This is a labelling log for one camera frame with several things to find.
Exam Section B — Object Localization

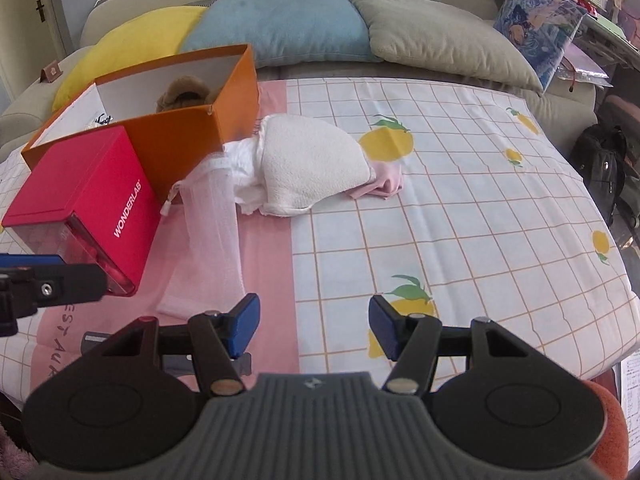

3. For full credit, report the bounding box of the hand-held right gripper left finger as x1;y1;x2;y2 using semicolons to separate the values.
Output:
75;294;262;395

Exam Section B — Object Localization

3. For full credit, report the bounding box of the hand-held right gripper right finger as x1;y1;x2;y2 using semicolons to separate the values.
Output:
368;295;553;395

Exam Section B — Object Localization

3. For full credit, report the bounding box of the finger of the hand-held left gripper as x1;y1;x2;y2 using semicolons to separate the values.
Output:
0;263;108;318
0;254;66;267

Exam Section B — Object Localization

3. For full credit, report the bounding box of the white mesh drawstring bag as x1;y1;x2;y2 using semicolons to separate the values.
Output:
156;157;247;317

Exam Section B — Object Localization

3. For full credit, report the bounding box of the orange cardboard box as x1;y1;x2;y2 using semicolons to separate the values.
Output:
21;44;261;196

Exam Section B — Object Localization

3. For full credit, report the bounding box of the brown fluffy towel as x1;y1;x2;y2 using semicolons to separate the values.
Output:
155;76;213;113

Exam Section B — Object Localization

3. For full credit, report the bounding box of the red box with clear base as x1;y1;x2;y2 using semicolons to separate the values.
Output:
1;126;162;297

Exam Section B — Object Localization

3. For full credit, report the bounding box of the checked fruit print tablecloth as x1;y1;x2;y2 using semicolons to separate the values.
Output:
0;77;640;396

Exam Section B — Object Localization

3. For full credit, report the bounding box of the pink fuzzy rug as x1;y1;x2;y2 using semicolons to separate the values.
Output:
0;420;38;480

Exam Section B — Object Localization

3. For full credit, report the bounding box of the pink cloth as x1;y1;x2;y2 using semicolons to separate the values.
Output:
347;160;405;202

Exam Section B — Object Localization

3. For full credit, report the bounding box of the white crumpled cloth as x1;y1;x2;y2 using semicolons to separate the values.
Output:
222;137;271;213

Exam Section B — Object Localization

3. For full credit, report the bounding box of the white textured towel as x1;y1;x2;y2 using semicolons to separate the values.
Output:
256;114;377;217

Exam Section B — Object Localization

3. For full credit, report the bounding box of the yellow pillow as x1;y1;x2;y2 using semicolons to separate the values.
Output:
52;6;208;111

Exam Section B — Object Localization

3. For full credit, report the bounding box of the orange red round cushion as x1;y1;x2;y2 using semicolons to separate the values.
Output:
582;380;629;480

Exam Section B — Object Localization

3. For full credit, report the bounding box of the printed paper sheet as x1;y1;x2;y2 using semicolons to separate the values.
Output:
617;355;640;461

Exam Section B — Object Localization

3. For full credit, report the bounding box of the black backpack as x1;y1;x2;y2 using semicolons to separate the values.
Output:
570;124;628;228

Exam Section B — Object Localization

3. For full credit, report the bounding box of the grey green pillow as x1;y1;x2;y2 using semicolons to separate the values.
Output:
350;0;545;93

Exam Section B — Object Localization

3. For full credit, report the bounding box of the pink padded stool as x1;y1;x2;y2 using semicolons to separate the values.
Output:
597;95;640;128

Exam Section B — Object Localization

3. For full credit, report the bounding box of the translucent plastic folder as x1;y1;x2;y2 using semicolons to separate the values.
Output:
562;45;608;86

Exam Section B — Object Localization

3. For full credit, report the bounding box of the printed blue cartoon pillow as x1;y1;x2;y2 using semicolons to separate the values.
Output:
492;0;587;92

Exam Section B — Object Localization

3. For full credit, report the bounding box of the cluttered side shelf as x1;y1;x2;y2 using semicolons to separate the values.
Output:
530;0;640;66

